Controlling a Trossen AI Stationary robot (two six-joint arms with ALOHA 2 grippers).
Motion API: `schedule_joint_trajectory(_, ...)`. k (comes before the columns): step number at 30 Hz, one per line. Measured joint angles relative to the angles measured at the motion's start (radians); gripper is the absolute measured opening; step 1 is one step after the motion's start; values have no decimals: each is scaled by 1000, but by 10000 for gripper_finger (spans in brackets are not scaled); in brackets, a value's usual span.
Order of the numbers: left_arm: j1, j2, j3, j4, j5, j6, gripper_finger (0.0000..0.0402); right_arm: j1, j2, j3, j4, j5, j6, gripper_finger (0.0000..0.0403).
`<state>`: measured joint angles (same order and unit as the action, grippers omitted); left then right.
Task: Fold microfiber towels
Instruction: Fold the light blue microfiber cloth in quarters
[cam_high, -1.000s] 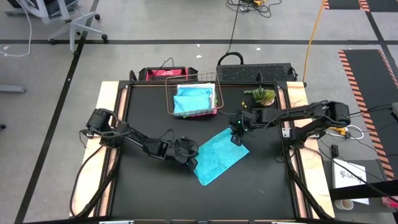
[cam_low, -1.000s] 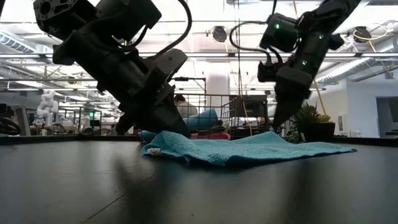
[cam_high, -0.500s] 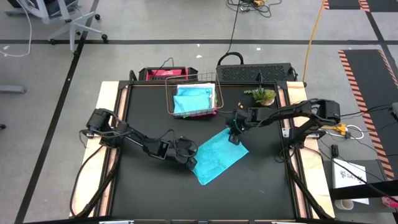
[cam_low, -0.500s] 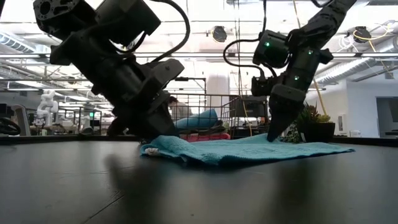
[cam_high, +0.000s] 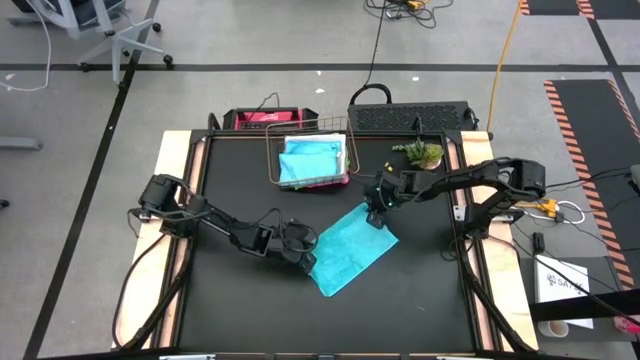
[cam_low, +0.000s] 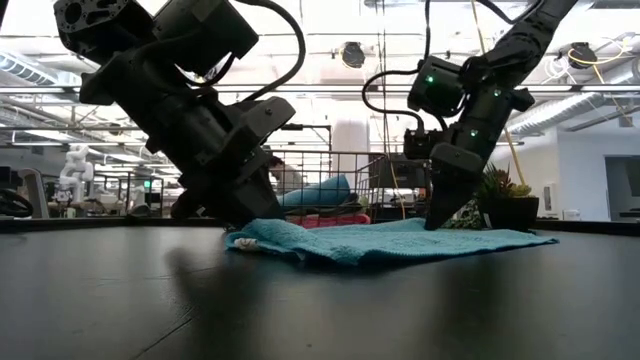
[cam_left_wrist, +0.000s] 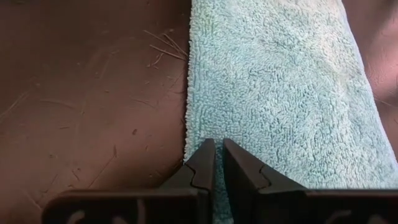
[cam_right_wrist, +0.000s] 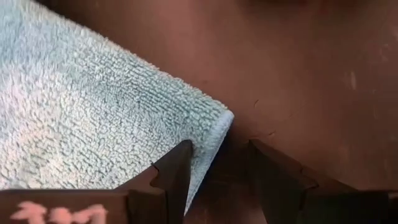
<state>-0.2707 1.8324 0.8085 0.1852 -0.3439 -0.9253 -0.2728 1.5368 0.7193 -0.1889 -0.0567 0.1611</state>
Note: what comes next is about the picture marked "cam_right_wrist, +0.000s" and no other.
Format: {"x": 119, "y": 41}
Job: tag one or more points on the blue microfiber towel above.
{"x": 93, "y": 124}

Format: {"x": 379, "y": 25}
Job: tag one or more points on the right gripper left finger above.
{"x": 149, "y": 199}

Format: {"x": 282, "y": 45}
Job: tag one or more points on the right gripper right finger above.
{"x": 295, "y": 193}

